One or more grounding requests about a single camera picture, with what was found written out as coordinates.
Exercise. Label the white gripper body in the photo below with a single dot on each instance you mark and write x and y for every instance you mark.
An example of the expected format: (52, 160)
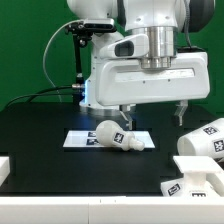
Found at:
(123, 82)

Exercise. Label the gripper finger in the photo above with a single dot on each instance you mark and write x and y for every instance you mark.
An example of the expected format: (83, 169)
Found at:
(181, 108)
(125, 112)

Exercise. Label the white lamp bulb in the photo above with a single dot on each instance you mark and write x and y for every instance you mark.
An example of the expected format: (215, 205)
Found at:
(109, 133)

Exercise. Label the white lamp base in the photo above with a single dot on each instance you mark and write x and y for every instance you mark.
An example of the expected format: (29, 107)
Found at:
(202, 177)

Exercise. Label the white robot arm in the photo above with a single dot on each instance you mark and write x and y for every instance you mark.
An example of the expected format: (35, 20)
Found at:
(135, 58)

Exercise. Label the white lamp shade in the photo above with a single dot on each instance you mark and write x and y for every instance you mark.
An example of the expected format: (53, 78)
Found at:
(207, 140)

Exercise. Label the white tag sheet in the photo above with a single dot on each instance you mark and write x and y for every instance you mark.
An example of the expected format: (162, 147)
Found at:
(77, 139)

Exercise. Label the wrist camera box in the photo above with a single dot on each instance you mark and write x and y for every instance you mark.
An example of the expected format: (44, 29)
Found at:
(133, 46)

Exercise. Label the white front rail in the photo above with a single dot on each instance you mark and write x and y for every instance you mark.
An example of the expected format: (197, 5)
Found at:
(111, 210)

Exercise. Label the white left corner bracket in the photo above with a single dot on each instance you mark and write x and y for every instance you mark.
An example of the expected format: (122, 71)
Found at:
(4, 169)

